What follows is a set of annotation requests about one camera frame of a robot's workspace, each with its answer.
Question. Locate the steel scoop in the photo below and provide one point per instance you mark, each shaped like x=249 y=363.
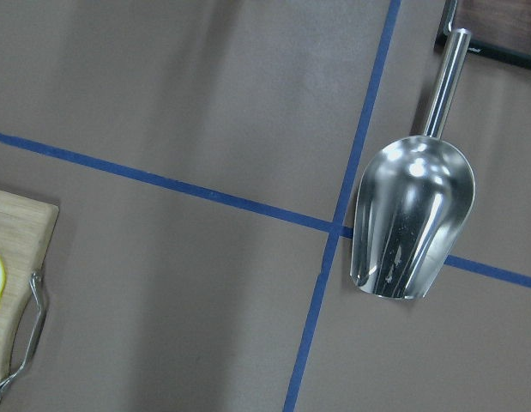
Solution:
x=414 y=198

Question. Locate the bamboo cutting board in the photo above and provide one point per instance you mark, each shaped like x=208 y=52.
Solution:
x=26 y=227

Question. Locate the dark framed tray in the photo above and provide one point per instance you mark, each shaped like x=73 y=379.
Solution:
x=501 y=29

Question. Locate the metal cutting board handle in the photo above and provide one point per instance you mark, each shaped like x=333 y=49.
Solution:
x=35 y=283

